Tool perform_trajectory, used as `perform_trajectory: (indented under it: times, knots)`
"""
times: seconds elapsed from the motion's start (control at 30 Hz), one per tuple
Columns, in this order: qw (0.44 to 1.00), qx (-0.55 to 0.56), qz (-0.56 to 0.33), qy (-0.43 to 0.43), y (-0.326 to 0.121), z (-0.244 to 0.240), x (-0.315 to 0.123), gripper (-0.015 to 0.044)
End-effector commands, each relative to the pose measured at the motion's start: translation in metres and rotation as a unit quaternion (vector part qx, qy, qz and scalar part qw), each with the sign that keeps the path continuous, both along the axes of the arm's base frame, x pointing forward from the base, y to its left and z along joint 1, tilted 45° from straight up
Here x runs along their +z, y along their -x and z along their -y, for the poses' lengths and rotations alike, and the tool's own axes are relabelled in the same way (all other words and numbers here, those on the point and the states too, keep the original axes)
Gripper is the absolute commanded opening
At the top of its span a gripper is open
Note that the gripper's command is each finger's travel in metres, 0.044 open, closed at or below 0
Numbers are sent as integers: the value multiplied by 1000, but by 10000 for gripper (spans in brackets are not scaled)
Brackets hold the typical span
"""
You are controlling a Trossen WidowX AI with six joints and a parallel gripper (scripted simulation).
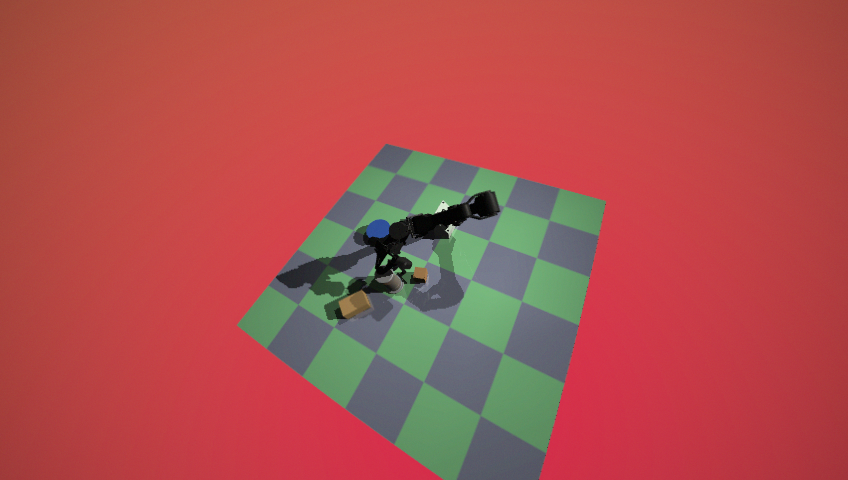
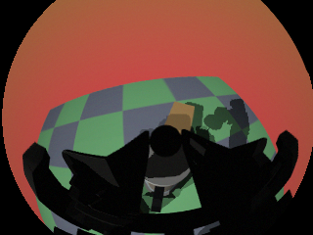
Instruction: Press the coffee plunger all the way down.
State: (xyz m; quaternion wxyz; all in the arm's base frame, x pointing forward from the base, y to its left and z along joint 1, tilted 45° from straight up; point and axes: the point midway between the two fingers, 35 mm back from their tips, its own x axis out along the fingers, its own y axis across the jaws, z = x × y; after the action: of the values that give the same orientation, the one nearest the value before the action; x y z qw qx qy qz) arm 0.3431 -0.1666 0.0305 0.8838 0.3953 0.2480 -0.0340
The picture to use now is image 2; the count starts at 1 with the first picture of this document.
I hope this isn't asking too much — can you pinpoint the coffee press plunger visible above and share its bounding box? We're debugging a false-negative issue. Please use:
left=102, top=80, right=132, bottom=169
left=145, top=125, right=191, bottom=212

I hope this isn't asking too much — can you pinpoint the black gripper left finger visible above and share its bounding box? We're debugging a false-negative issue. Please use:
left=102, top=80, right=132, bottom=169
left=62, top=130, right=150, bottom=212

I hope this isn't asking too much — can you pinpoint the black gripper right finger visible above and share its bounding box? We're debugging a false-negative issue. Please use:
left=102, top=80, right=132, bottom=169
left=181, top=129, right=267, bottom=208

